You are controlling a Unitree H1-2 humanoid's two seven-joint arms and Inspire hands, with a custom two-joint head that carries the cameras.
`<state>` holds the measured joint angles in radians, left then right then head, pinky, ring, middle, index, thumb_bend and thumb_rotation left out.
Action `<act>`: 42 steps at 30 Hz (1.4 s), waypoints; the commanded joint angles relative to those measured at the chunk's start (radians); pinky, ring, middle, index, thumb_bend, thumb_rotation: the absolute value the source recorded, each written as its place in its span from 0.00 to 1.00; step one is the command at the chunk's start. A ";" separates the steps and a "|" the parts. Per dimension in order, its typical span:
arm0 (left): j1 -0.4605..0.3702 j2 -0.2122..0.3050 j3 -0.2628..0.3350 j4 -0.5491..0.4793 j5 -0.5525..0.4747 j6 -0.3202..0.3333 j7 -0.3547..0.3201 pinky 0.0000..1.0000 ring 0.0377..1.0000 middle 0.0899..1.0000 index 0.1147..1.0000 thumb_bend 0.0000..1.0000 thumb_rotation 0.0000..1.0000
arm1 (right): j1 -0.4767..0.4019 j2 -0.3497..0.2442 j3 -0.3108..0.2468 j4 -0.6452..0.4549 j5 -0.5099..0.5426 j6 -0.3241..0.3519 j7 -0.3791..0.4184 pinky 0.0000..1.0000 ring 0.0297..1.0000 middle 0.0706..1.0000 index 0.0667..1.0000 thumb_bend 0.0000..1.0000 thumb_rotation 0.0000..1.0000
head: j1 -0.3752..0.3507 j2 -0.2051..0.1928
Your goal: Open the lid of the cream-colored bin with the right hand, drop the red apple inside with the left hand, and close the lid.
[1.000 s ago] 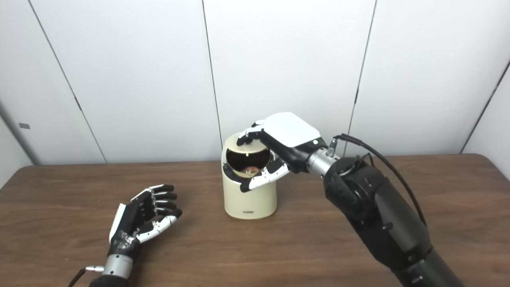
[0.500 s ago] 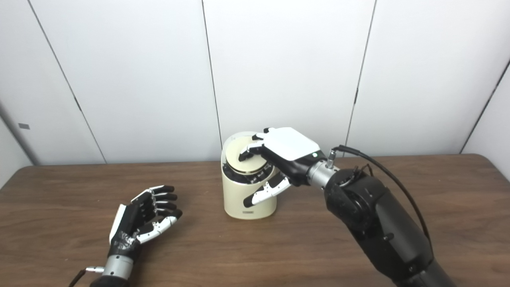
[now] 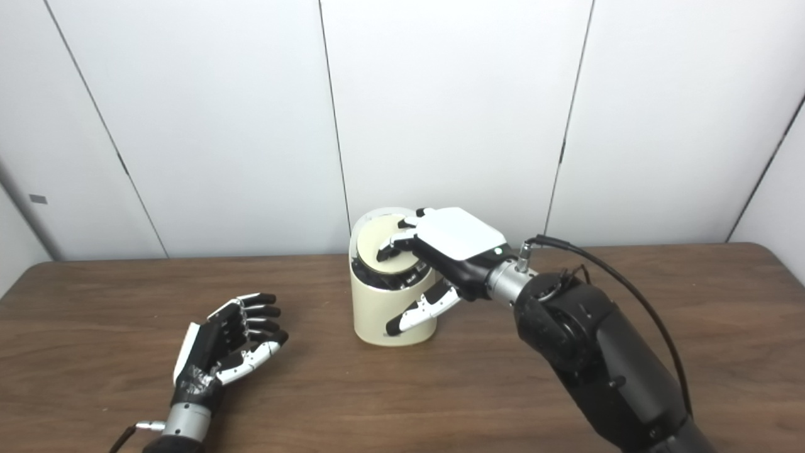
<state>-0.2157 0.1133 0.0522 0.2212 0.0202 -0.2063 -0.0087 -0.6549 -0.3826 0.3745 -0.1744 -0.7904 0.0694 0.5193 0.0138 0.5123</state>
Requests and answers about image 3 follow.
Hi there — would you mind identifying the cream round bin lid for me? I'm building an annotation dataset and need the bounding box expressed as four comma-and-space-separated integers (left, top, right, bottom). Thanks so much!
356, 214, 419, 274

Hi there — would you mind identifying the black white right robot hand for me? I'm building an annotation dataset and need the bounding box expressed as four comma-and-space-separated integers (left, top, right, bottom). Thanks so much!
376, 207, 513, 337

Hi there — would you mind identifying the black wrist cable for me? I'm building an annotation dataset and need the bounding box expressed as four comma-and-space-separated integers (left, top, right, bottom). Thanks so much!
516, 234, 694, 416
108, 420, 165, 453

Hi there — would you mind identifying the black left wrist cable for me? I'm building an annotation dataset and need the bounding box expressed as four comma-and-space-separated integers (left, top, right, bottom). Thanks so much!
108, 420, 165, 453

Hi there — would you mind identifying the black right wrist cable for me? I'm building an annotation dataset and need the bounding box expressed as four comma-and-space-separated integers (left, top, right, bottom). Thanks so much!
516, 234, 694, 416

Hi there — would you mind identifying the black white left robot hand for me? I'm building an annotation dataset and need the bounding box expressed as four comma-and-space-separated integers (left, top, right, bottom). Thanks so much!
171, 293, 289, 413

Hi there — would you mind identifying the cream-colored round bin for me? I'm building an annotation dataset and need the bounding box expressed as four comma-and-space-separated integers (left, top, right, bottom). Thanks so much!
349, 208, 441, 347

